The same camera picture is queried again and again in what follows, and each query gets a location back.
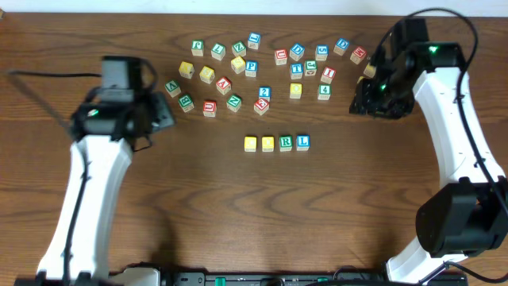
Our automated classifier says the yellow C block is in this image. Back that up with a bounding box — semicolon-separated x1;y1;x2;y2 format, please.
244;136;257;152

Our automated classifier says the blue L block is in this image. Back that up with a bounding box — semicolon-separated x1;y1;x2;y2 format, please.
296;135;310;151

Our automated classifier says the yellow O block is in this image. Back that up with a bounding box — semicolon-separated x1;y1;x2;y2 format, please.
261;136;275;153

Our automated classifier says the green R block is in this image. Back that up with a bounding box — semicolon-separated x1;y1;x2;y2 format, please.
279;135;293;152

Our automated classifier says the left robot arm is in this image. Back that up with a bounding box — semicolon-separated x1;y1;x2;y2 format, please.
14;92;175;286

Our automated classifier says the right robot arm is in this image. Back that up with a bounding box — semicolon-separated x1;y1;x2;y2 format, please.
349;41;507;285

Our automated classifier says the green B block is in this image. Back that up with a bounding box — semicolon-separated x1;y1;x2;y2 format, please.
178;94;195;113

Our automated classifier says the green A block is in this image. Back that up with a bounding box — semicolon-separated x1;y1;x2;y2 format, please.
164;79;182;98

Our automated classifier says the yellow K block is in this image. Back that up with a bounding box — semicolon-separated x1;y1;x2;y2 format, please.
364;64;376;78

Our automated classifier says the red U block bottom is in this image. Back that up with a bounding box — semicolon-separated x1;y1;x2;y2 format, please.
202;101;217;118

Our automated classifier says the red u block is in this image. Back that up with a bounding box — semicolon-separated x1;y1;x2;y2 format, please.
202;101;217;118
274;49;288;65

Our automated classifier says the red M block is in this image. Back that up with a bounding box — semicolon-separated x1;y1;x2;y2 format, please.
350;46;367;64

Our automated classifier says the yellow X block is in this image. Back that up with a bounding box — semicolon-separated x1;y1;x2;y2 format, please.
179;61;194;79

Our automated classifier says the yellow block left middle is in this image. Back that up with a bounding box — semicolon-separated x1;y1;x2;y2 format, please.
199;66;215;84

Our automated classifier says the red I block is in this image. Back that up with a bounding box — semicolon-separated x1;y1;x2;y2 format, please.
321;66;337;84

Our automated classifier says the green 4 block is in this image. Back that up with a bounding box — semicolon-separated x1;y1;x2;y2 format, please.
317;84;332;101

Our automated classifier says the red A block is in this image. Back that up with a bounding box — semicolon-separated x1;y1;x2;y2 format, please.
216;76;232;95

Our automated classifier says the blue D block right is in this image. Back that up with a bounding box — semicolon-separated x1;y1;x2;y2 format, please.
333;38;349;56

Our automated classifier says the blue d block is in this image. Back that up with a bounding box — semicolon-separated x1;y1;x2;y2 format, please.
289;43;305;61
333;38;349;56

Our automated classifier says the green N block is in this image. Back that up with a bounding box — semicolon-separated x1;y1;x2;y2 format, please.
226;94;242;113

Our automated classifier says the blue S block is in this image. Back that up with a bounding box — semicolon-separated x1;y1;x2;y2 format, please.
315;44;329;61

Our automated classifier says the green J block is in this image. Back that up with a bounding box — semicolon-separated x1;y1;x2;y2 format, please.
304;60;318;76

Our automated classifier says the green L block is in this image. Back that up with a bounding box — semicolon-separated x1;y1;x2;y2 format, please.
211;43;225;61

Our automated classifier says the yellow S block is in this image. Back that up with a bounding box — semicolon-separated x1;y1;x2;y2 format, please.
231;56;246;74

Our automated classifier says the yellow block centre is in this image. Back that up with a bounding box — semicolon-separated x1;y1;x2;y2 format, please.
290;83;302;99

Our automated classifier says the blue T block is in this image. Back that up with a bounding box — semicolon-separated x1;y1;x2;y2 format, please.
290;63;303;79

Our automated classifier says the red 3 block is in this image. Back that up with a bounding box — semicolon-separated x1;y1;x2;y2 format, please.
253;98;270;115

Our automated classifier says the blue P block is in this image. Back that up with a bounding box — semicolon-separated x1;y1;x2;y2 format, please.
244;60;258;78

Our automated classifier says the green Z block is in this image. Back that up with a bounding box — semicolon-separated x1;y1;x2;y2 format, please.
232;41;247;57

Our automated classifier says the blue D block centre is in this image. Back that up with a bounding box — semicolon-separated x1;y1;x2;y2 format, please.
289;43;305;61

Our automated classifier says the blue 2 block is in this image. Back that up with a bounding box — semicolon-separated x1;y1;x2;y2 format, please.
259;87;271;102

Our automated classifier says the red U block top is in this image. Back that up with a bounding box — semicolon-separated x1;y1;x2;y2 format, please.
274;49;288;65

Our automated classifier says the blue J block top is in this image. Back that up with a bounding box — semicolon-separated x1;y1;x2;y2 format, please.
248;33;261;50

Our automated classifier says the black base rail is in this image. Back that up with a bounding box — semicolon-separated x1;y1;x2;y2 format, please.
110;270;468;286

